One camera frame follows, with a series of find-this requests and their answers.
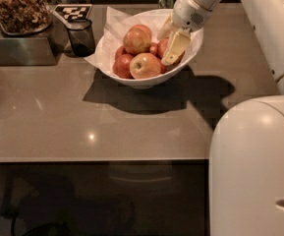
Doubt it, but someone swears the stainless steel box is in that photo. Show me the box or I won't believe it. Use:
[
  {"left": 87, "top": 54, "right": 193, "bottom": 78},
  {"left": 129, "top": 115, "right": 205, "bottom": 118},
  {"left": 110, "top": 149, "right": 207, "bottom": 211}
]
[{"left": 0, "top": 17, "right": 68, "bottom": 66}]

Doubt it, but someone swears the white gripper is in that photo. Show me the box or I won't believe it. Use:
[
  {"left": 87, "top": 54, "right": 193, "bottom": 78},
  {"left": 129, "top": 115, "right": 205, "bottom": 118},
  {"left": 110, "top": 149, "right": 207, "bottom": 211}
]
[{"left": 157, "top": 0, "right": 212, "bottom": 66}]

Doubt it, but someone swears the top red-yellow apple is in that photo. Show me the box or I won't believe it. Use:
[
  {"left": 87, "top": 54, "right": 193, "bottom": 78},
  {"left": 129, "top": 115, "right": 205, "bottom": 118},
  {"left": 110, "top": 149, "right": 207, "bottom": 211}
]
[{"left": 123, "top": 28, "right": 151, "bottom": 55}]

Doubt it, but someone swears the small middle red apple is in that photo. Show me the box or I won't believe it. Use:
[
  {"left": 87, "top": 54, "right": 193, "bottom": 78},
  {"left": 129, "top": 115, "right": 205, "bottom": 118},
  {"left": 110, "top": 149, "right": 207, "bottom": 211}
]
[{"left": 149, "top": 42, "right": 158, "bottom": 55}]

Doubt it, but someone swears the glass jar of nuts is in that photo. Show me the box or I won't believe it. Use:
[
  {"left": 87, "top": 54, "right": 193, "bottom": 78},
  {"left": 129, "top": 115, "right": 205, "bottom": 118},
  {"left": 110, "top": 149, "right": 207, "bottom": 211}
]
[{"left": 0, "top": 0, "right": 52, "bottom": 36}]

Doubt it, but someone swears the white bowl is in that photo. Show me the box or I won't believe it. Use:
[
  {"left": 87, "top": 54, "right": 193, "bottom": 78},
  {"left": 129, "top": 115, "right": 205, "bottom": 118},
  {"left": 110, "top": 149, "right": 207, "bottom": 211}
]
[{"left": 94, "top": 9, "right": 205, "bottom": 90}]

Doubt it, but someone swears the black white marker tag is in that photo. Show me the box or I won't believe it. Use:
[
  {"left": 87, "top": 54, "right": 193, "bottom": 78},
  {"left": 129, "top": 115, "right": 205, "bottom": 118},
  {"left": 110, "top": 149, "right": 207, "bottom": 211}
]
[{"left": 54, "top": 4, "right": 92, "bottom": 21}]

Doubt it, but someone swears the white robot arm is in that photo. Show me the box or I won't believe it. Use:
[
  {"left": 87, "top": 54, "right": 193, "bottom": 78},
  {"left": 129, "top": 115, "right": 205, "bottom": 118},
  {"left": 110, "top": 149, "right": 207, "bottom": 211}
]
[{"left": 159, "top": 0, "right": 284, "bottom": 236}]

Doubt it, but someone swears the hidden right lower apple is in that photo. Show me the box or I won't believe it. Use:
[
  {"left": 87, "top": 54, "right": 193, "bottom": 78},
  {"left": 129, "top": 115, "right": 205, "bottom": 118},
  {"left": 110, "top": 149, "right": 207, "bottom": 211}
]
[{"left": 157, "top": 58, "right": 167, "bottom": 74}]

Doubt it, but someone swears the front yellow-red apple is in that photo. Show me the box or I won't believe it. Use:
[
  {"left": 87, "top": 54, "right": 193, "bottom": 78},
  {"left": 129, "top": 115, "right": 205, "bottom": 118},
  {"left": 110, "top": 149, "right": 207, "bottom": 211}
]
[{"left": 130, "top": 53, "right": 161, "bottom": 80}]

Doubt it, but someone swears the white paper liner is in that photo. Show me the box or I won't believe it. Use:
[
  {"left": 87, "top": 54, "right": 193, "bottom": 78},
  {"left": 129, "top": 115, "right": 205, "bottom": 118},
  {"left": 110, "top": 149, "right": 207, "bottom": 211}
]
[{"left": 84, "top": 4, "right": 196, "bottom": 77}]

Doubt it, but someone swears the black mesh cup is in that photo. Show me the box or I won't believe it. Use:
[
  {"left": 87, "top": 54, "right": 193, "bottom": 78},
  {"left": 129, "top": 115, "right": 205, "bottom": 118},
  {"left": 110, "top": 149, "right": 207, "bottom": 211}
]
[{"left": 66, "top": 19, "right": 95, "bottom": 57}]

